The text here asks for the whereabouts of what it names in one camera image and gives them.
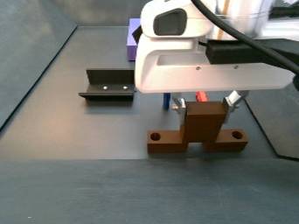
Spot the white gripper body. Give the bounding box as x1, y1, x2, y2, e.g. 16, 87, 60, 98
135, 0, 295, 93

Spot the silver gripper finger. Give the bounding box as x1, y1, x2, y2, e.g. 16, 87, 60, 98
172, 93, 187, 125
222, 90, 248, 122

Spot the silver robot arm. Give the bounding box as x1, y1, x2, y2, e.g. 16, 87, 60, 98
135, 0, 299, 116

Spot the purple base board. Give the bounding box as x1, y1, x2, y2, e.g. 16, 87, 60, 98
125, 17, 140, 61

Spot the blue cylindrical peg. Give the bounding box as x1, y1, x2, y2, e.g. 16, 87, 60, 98
163, 93, 171, 110

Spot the red small peg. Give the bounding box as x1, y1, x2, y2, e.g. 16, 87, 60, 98
195, 91, 208, 102

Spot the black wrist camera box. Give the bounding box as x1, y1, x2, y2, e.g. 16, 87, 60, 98
206, 38, 299, 67

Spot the black angle bracket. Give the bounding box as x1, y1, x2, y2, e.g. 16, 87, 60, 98
79, 68, 136, 101

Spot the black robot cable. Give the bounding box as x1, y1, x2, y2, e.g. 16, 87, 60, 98
191, 0, 299, 75

